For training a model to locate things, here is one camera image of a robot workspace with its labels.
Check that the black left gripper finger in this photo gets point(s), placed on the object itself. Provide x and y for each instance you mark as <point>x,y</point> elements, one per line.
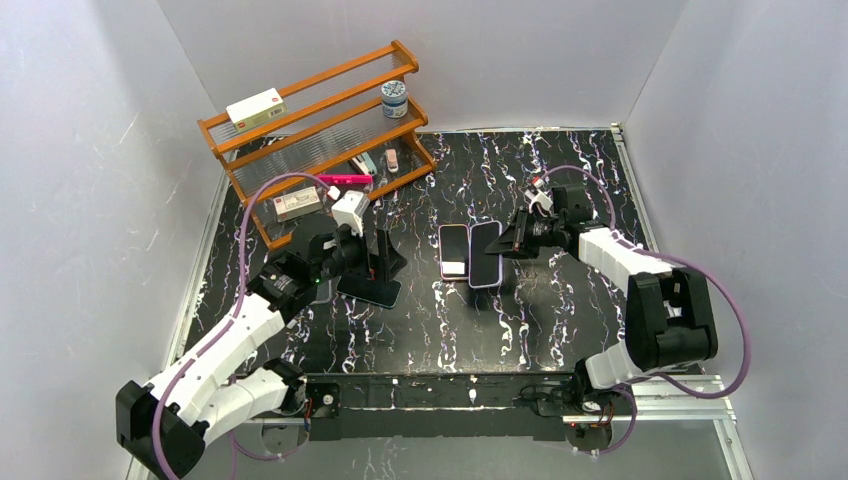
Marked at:
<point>388,262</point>
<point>359,277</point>

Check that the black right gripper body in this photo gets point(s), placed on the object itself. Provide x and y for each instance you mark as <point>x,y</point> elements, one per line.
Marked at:
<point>521,234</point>

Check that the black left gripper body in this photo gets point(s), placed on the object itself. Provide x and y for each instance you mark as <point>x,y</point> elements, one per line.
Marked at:
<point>365,252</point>

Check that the dark teal smartphone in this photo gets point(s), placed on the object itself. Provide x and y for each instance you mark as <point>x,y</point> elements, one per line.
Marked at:
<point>380,293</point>

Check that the black lavender-cased smartphone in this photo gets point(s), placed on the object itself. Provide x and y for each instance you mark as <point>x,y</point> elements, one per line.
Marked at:
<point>485,253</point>

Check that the dark purple-edged smartphone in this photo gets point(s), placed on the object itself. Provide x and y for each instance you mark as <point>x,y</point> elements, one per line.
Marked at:
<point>453,243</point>

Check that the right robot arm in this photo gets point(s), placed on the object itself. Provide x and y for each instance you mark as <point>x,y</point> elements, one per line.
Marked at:
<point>668,314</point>

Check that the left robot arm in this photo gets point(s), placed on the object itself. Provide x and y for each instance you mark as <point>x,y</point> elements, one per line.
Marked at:
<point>167,422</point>

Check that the grey box red label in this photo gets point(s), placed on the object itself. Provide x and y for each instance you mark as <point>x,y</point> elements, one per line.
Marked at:
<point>297,204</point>

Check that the pink flat tool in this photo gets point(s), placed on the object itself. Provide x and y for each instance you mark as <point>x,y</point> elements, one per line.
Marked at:
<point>346,179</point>

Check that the teal white stapler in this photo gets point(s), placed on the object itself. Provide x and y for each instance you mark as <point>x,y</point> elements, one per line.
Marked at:
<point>364,164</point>

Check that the small pink eraser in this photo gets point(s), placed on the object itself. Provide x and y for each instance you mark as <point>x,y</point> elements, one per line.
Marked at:
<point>391,159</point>

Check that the orange wooden shelf rack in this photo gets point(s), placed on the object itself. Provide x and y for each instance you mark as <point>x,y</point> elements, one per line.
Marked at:
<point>332,116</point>

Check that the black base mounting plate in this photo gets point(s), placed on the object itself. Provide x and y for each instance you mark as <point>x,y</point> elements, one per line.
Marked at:
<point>352,406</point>

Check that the blue white round jar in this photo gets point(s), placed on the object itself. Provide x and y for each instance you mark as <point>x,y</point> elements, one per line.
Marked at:
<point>394,99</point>

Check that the white box red label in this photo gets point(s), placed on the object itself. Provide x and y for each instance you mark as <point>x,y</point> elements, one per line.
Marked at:
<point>256,110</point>

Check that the aluminium front rail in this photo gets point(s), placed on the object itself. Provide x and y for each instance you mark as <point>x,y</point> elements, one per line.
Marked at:
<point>227,406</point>

